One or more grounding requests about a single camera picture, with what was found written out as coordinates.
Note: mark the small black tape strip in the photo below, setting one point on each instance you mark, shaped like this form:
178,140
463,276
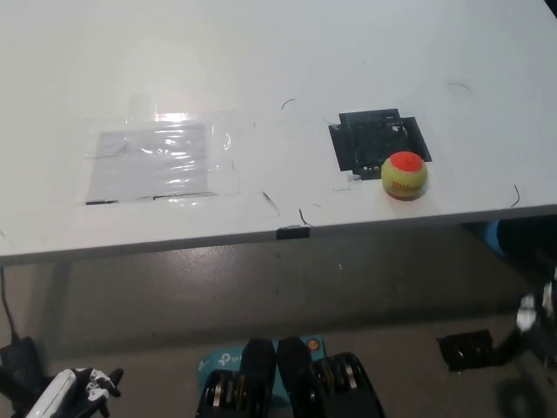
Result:
293,233

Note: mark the clear plastic film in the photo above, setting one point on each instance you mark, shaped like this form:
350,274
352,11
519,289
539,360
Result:
224,148

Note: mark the small yellow orange tennis ball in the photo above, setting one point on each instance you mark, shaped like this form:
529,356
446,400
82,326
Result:
404,176

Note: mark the black power adapter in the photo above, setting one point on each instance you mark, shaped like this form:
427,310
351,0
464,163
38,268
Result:
22,361

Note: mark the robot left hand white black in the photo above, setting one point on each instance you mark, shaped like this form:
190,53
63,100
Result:
61,392

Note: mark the blue object under table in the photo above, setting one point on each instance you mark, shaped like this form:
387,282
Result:
496,237

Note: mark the black floor tape patch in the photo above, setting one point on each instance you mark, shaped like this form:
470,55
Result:
465,350

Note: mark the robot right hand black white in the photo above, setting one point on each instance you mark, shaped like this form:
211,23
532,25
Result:
536,311

